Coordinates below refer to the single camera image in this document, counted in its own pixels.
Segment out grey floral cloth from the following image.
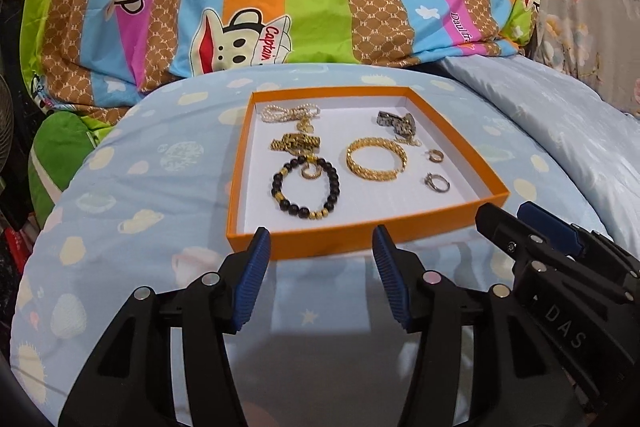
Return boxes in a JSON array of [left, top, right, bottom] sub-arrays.
[[525, 0, 640, 118]]

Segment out gold link watch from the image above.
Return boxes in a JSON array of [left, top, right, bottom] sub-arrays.
[[271, 132, 322, 156]]

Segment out gold drop earring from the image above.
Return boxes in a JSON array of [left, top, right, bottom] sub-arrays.
[[300, 152, 323, 182]]

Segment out pale blue quilt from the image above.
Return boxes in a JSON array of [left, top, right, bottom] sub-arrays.
[[440, 54, 640, 253]]

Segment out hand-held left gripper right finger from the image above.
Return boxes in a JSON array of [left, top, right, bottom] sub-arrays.
[[372, 225, 586, 427]]

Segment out green pillow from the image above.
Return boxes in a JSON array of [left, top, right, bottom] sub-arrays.
[[27, 112, 101, 218]]

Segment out silver link watch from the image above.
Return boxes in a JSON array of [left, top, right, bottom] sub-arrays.
[[376, 109, 419, 138]]

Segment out fan grille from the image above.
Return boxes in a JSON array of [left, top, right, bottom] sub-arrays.
[[0, 77, 15, 170]]

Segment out orange shallow box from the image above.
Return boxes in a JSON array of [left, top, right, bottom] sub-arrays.
[[225, 88, 511, 263]]

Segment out white pearl bracelet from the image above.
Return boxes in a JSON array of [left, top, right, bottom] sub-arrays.
[[261, 103, 322, 132]]

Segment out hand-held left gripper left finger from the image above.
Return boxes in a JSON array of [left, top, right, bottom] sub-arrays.
[[59, 227, 272, 427]]

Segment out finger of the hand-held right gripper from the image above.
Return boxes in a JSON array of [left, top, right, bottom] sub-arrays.
[[475, 204, 548, 265], [517, 202, 586, 255]]

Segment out red packets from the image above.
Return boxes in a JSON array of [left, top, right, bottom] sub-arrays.
[[0, 207, 43, 263]]

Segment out black bead bracelet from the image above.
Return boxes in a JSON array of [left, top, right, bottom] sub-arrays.
[[271, 155, 341, 222]]

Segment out gold chain bracelet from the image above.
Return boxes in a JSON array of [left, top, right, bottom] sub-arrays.
[[346, 137, 406, 181]]

